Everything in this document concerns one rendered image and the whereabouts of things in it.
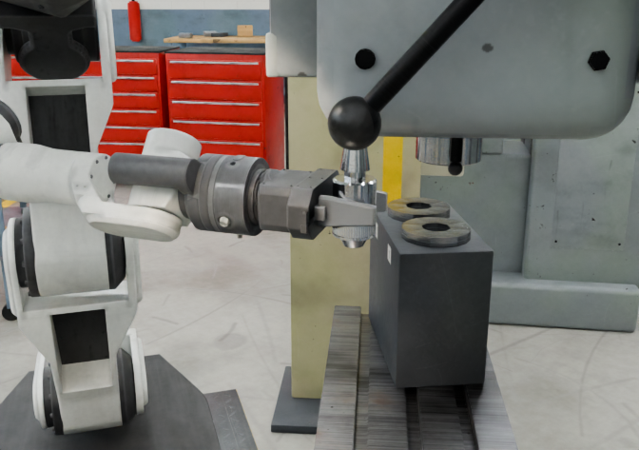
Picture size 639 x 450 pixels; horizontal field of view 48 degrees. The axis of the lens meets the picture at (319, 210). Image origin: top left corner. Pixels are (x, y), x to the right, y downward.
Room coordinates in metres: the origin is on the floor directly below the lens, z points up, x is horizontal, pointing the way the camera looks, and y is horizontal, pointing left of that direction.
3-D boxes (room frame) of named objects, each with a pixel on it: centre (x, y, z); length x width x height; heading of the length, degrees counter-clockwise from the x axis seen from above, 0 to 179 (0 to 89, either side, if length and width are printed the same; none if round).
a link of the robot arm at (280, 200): (0.77, 0.05, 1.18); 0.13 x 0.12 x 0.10; 163
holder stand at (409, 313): (0.95, -0.15, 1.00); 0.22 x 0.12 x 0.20; 5
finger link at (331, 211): (0.72, -0.03, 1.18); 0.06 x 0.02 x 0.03; 73
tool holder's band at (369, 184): (0.75, -0.04, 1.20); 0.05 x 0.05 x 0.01
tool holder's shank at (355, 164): (0.75, -0.04, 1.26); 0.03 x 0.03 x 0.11
